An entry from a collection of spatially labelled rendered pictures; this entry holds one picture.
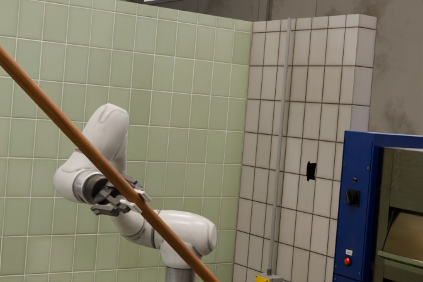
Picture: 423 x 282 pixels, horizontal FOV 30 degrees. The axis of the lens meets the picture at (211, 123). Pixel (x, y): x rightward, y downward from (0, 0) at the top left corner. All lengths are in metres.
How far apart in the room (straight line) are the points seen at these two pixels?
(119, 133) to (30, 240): 1.07
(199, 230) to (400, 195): 0.76
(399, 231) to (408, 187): 0.16
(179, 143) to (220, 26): 0.55
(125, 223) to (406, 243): 1.00
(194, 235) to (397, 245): 0.76
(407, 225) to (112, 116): 1.22
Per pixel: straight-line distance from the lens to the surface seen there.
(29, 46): 3.08
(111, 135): 2.17
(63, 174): 2.18
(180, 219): 2.61
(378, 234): 2.98
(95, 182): 2.05
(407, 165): 2.89
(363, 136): 2.99
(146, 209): 1.92
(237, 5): 9.98
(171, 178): 3.40
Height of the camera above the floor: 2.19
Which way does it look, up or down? 1 degrees down
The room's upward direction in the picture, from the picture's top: 4 degrees clockwise
